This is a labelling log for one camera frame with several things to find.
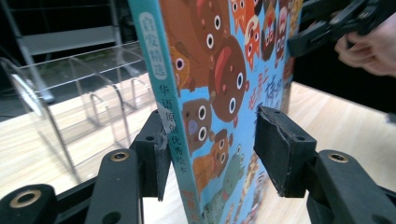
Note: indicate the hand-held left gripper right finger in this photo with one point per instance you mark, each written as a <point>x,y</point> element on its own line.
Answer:
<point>285,155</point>

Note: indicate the white metal stand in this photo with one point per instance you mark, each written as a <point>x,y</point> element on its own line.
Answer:
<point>62,39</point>

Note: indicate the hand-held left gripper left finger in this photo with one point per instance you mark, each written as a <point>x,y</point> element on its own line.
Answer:
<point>152,161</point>

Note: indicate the colourful picture book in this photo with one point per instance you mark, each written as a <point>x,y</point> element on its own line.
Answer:
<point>224,81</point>

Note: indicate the clear acrylic book rack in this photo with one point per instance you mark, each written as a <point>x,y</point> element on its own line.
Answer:
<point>93,102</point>

